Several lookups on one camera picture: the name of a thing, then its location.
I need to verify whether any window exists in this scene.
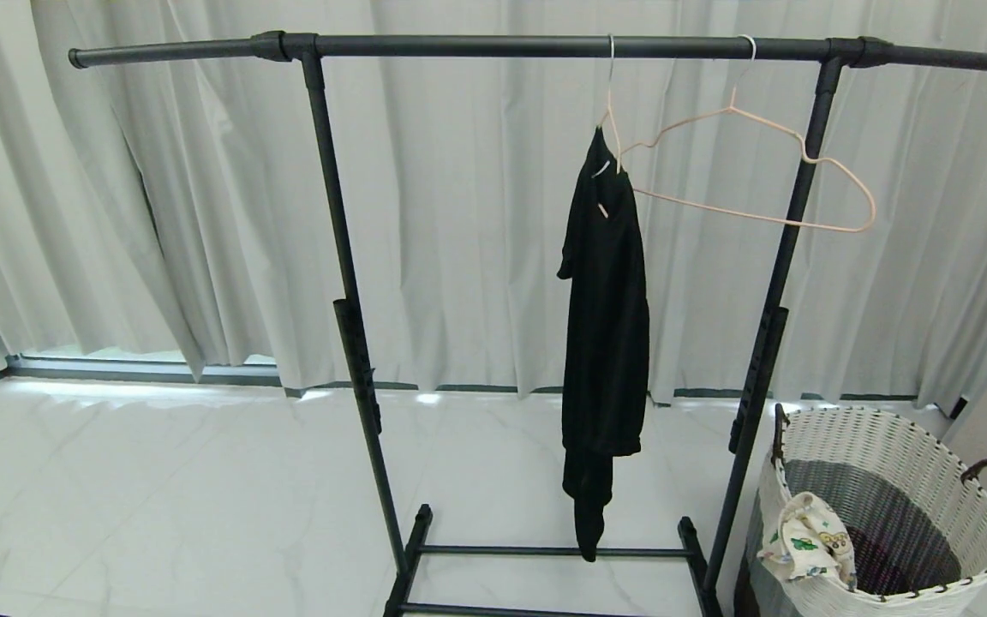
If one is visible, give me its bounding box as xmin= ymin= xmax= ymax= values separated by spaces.
xmin=0 ymin=347 xmax=918 ymax=404

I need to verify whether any black clothes rack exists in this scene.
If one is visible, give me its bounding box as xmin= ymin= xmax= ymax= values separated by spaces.
xmin=68 ymin=31 xmax=987 ymax=617

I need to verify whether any white curtain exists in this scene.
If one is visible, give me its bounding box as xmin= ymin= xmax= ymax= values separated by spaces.
xmin=0 ymin=0 xmax=987 ymax=412

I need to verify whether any pink clothes hanger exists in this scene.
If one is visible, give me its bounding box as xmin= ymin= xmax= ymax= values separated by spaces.
xmin=622 ymin=36 xmax=877 ymax=234
xmin=598 ymin=34 xmax=625 ymax=219

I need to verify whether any white laundry basket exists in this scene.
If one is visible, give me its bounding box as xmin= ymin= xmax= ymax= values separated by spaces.
xmin=733 ymin=403 xmax=987 ymax=617

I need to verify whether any black t-shirt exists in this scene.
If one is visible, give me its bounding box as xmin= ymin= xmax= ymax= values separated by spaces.
xmin=557 ymin=127 xmax=650 ymax=563

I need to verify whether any cream printed garment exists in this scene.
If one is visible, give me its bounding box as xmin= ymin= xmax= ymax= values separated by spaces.
xmin=757 ymin=492 xmax=858 ymax=592

